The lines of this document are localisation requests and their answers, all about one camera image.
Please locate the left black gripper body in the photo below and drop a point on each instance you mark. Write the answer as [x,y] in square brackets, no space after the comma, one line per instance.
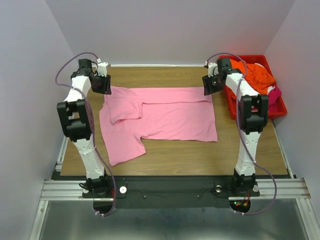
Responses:
[101,84]

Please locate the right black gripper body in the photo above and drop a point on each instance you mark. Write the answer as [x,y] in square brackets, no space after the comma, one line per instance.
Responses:
[212,83]

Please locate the light pink t shirt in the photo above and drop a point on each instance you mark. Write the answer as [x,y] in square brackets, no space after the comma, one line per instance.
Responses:
[129,115]

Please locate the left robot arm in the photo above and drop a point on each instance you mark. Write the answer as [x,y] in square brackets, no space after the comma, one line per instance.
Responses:
[77,122]

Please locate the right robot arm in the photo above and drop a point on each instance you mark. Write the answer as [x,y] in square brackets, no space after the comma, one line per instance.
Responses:
[251,118]

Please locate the orange t shirt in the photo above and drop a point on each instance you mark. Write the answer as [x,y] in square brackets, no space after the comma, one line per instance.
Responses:
[259,78]

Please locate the magenta t shirt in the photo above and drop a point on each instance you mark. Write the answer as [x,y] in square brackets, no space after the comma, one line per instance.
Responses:
[272,100]

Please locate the red plastic bin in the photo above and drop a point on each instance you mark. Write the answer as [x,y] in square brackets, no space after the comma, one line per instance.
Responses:
[231,96]

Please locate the silver round knob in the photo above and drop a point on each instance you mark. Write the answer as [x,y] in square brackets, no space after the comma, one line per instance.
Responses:
[218,189]

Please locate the white round knob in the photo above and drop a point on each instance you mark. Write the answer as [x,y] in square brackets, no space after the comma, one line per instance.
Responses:
[122,189]

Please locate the small circuit board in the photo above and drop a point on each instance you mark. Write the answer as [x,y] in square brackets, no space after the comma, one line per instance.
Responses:
[241,203]

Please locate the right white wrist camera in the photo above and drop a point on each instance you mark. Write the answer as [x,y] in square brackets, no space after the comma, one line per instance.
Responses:
[212,68]

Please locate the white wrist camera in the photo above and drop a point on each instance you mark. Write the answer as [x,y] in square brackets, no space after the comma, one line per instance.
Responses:
[212,68]
[102,67]

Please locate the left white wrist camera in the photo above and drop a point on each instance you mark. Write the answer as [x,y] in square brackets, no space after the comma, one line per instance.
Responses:
[102,67]

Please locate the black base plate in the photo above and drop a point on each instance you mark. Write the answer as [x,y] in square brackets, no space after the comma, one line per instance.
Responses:
[159,192]

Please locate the aluminium frame rail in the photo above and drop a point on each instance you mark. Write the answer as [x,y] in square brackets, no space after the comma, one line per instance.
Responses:
[290,188]

